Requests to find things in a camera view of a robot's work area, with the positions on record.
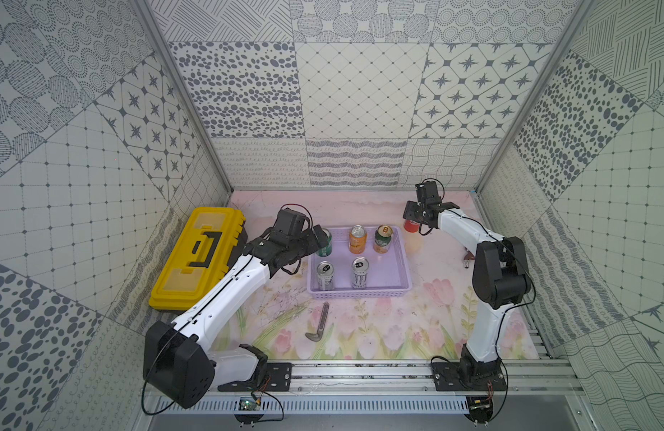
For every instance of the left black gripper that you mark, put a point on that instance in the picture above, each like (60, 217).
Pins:
(310, 241)

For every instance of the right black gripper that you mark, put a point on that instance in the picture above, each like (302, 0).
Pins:
(409, 211)

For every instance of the red cola can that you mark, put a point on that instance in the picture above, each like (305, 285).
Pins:
(411, 226)

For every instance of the green soda can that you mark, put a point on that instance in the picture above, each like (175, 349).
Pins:
(327, 249)

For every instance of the silver slim drink can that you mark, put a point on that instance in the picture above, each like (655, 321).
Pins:
(325, 276)

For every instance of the green gold-top drink can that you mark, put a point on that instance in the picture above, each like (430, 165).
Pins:
(382, 239)

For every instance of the orange soda can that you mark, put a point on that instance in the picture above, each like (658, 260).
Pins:
(357, 239)

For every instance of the purple perforated plastic basket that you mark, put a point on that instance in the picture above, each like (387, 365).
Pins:
(388, 275)

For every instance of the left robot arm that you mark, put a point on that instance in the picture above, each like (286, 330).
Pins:
(176, 360)

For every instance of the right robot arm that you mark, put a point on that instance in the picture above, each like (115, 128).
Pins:
(500, 276)

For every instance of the yellow plastic toolbox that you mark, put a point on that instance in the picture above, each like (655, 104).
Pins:
(208, 247)

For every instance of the grey metal allen key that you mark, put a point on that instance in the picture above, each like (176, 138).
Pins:
(318, 334)

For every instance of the left green circuit board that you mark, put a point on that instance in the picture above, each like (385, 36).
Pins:
(247, 405)

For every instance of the right circuit board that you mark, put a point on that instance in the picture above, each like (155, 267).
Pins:
(480, 409)

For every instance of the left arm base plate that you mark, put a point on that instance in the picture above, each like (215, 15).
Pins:
(267, 377)

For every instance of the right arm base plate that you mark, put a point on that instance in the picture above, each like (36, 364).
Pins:
(447, 376)

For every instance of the aluminium mounting rail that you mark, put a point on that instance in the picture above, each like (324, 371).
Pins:
(414, 377)

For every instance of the white slotted cable duct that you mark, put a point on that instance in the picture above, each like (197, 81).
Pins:
(340, 404)

